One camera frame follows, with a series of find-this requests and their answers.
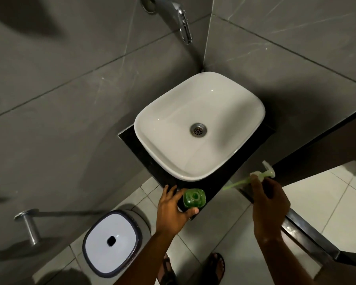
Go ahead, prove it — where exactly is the person's right forearm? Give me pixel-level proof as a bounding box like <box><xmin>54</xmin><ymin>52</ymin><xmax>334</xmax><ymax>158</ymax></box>
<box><xmin>255</xmin><ymin>234</ymin><xmax>315</xmax><ymax>285</ymax></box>

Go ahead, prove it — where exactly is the black sandal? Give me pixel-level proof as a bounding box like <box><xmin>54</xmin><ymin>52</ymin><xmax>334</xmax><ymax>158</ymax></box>
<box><xmin>158</xmin><ymin>253</ymin><xmax>177</xmax><ymax>285</ymax></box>
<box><xmin>205</xmin><ymin>252</ymin><xmax>226</xmax><ymax>285</ymax></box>

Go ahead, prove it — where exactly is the chrome wall holder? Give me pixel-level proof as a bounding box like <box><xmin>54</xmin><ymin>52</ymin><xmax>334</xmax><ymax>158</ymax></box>
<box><xmin>14</xmin><ymin>209</ymin><xmax>42</xmax><ymax>246</ymax></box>

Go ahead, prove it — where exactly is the chrome wall faucet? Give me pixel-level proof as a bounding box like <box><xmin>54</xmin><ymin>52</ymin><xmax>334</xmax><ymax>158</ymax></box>
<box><xmin>141</xmin><ymin>0</ymin><xmax>194</xmax><ymax>45</ymax></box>

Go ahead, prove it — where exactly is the green soap bottle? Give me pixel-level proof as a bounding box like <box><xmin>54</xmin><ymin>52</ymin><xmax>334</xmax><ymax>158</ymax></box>
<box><xmin>182</xmin><ymin>188</ymin><xmax>207</xmax><ymax>210</ymax></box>

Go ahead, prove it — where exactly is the metal sink drain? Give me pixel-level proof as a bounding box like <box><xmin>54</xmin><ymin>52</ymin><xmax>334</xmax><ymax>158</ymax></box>
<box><xmin>190</xmin><ymin>123</ymin><xmax>207</xmax><ymax>138</ymax></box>

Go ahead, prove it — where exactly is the white bin with dark rim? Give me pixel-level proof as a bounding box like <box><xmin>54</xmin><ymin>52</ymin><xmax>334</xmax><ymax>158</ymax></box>
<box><xmin>82</xmin><ymin>209</ymin><xmax>151</xmax><ymax>279</ymax></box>

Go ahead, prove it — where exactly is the white pump head green tube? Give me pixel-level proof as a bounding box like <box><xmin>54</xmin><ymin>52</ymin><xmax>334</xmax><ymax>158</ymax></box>
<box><xmin>222</xmin><ymin>161</ymin><xmax>276</xmax><ymax>191</ymax></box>

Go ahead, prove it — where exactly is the white ceramic sink basin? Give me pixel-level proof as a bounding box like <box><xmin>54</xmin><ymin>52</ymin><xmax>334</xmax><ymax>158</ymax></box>
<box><xmin>134</xmin><ymin>72</ymin><xmax>266</xmax><ymax>182</ymax></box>

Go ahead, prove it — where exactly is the person's left forearm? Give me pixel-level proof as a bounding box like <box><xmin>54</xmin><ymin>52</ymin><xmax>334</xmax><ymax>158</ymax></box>
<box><xmin>114</xmin><ymin>231</ymin><xmax>182</xmax><ymax>285</ymax></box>

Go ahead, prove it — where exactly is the person's right hand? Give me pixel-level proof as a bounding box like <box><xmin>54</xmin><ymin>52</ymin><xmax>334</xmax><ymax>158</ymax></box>
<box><xmin>250</xmin><ymin>174</ymin><xmax>291</xmax><ymax>240</ymax></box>

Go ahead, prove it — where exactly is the black door threshold strip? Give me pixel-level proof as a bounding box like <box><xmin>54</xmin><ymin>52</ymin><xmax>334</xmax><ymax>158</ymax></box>
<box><xmin>237</xmin><ymin>187</ymin><xmax>356</xmax><ymax>269</ymax></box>

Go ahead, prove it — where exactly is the person's left hand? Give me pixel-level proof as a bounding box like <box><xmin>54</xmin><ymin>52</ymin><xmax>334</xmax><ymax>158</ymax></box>
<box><xmin>156</xmin><ymin>184</ymin><xmax>200</xmax><ymax>238</ymax></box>

